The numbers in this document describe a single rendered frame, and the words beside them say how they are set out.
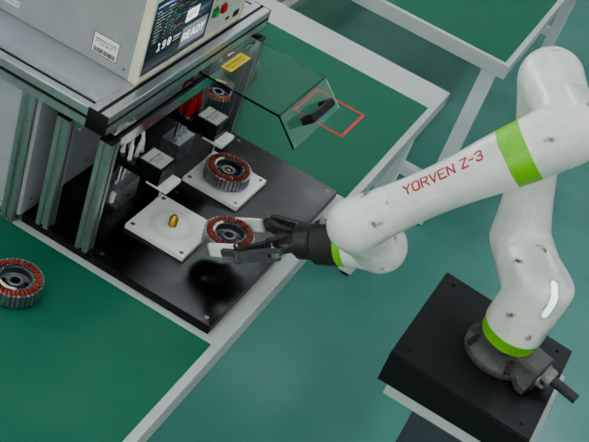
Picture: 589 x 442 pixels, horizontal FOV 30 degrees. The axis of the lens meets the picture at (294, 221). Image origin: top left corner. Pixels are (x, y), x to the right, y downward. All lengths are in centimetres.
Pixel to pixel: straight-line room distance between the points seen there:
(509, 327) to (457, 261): 178
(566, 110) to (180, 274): 87
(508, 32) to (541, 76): 186
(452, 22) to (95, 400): 217
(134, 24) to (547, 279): 94
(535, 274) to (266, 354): 132
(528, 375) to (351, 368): 118
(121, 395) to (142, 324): 19
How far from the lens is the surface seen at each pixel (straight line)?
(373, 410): 333
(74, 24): 224
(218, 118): 254
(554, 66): 207
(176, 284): 230
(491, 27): 389
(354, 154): 291
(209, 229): 232
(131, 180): 244
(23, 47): 224
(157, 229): 240
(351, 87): 320
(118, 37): 219
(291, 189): 266
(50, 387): 207
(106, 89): 218
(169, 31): 223
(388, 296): 373
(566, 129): 195
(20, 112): 222
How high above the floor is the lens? 230
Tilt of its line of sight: 36 degrees down
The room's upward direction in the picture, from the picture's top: 22 degrees clockwise
